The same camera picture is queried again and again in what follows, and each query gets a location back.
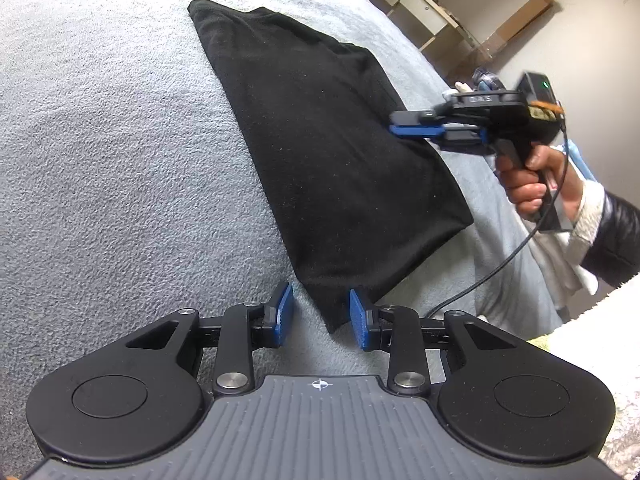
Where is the grey fleece blanket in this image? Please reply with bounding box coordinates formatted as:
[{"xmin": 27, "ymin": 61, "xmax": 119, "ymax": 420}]
[{"xmin": 0, "ymin": 0, "xmax": 567, "ymax": 476}]

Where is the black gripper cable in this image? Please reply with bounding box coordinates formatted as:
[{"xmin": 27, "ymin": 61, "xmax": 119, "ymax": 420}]
[{"xmin": 424, "ymin": 110, "xmax": 569, "ymax": 319}]

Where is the light blue cloth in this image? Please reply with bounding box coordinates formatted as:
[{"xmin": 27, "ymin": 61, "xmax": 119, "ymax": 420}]
[{"xmin": 561, "ymin": 141, "xmax": 599, "ymax": 184}]

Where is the cream wooden desk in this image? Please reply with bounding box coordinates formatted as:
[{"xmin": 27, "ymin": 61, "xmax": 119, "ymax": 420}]
[{"xmin": 342, "ymin": 0, "xmax": 501, "ymax": 69}]

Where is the black garment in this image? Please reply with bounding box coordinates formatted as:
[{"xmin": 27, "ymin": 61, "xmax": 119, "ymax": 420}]
[{"xmin": 187, "ymin": 0, "xmax": 475, "ymax": 334}]

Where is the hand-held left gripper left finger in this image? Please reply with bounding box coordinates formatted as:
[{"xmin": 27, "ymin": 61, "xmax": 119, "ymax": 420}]
[{"xmin": 125, "ymin": 281, "xmax": 294, "ymax": 393}]

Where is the white fluffy cloth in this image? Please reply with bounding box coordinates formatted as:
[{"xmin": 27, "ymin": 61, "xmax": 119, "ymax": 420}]
[{"xmin": 542, "ymin": 274, "xmax": 640, "ymax": 472}]

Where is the floor clutter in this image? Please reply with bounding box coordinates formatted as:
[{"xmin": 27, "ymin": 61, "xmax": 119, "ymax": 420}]
[{"xmin": 454, "ymin": 66, "xmax": 507, "ymax": 94}]

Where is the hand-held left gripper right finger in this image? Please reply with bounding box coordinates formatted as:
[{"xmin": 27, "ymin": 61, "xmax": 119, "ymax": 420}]
[{"xmin": 348, "ymin": 288, "xmax": 518, "ymax": 393}]

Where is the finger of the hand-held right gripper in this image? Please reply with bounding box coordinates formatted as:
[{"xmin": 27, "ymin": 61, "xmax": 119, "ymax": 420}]
[
  {"xmin": 389, "ymin": 109, "xmax": 452, "ymax": 127},
  {"xmin": 390, "ymin": 126, "xmax": 489, "ymax": 154}
]

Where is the person's right forearm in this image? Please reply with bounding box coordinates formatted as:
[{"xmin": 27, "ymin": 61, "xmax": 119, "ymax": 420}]
[{"xmin": 565, "ymin": 180, "xmax": 640, "ymax": 292}]

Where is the long cardboard box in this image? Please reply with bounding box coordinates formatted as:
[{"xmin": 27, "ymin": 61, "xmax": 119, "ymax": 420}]
[{"xmin": 481, "ymin": 0, "xmax": 559, "ymax": 57}]

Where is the person's right hand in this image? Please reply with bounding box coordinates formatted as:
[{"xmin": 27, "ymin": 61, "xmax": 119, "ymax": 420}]
[{"xmin": 494, "ymin": 144, "xmax": 587, "ymax": 222}]

